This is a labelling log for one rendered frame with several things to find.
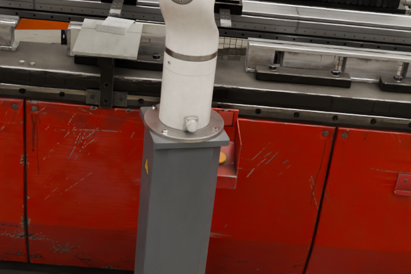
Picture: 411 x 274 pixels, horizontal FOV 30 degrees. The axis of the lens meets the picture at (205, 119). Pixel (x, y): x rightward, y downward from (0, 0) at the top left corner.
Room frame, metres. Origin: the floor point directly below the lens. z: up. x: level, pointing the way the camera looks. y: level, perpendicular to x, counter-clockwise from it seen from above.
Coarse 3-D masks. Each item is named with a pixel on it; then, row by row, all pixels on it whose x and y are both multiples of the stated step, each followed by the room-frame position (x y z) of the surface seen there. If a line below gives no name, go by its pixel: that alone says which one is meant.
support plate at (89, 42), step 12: (84, 24) 2.17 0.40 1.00; (132, 24) 2.22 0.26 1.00; (84, 36) 2.08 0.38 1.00; (96, 36) 2.09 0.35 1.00; (108, 36) 2.10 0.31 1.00; (120, 36) 2.11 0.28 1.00; (132, 36) 2.12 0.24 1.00; (84, 48) 1.99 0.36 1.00; (96, 48) 2.00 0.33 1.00; (108, 48) 2.01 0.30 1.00; (120, 48) 2.02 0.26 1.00; (132, 48) 2.03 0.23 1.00
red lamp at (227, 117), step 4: (220, 112) 2.03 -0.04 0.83; (224, 112) 2.03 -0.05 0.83; (228, 112) 2.03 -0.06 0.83; (232, 112) 2.03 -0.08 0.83; (224, 116) 2.03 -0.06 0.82; (228, 116) 2.03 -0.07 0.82; (232, 116) 2.03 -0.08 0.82; (224, 120) 2.03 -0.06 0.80; (228, 120) 2.03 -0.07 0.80; (224, 124) 2.03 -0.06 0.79; (228, 124) 2.03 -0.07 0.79
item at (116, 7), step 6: (102, 0) 2.43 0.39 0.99; (108, 0) 2.43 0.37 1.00; (114, 0) 2.41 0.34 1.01; (120, 0) 2.42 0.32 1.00; (126, 0) 2.43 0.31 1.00; (132, 0) 2.43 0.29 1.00; (114, 6) 2.35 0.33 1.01; (120, 6) 2.36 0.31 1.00; (114, 12) 2.30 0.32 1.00; (120, 12) 2.31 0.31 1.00
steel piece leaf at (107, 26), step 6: (96, 24) 2.13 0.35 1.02; (102, 24) 2.19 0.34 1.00; (108, 24) 2.19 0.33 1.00; (114, 24) 2.20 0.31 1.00; (120, 24) 2.20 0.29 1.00; (126, 24) 2.21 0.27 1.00; (96, 30) 2.13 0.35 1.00; (102, 30) 2.13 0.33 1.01; (108, 30) 2.13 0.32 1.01; (114, 30) 2.13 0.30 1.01; (120, 30) 2.13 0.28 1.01; (126, 30) 2.16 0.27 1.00
